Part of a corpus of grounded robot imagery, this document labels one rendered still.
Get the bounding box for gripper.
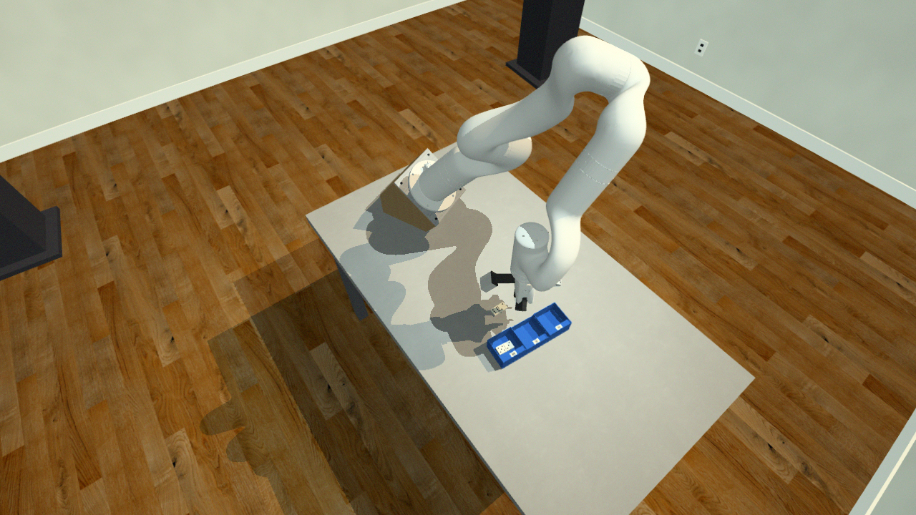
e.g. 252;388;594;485
514;279;535;311

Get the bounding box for beige and grey domino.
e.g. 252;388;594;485
490;302;507;316

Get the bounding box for blue rack of bins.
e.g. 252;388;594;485
487;303;572;369

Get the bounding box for cream and white domino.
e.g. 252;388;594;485
496;340;514;355

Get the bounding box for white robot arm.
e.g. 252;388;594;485
409;36;650;293

